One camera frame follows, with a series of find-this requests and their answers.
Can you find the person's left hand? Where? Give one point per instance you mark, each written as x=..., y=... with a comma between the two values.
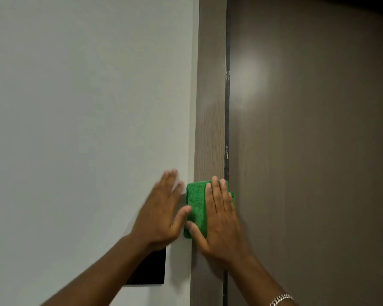
x=158, y=219

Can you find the person's right hand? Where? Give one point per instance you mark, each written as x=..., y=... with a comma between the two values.
x=221, y=229

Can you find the person's right middle finger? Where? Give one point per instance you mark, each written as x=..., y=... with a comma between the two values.
x=217, y=194

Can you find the person's left thumb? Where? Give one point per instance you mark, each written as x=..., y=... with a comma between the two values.
x=182, y=216

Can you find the person's right thumb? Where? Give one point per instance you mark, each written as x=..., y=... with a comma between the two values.
x=195, y=234

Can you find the green microfiber cloth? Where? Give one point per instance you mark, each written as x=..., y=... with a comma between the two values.
x=197, y=203

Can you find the person's left forearm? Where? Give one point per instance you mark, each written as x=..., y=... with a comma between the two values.
x=108, y=270

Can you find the person's right forearm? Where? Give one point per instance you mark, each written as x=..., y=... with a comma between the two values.
x=258, y=283

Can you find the brown wooden door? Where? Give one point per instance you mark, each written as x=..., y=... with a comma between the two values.
x=312, y=149

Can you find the black wall switch panel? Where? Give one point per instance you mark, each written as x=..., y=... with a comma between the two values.
x=150, y=267

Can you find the brown wooden door frame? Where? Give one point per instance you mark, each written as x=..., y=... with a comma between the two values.
x=209, y=124

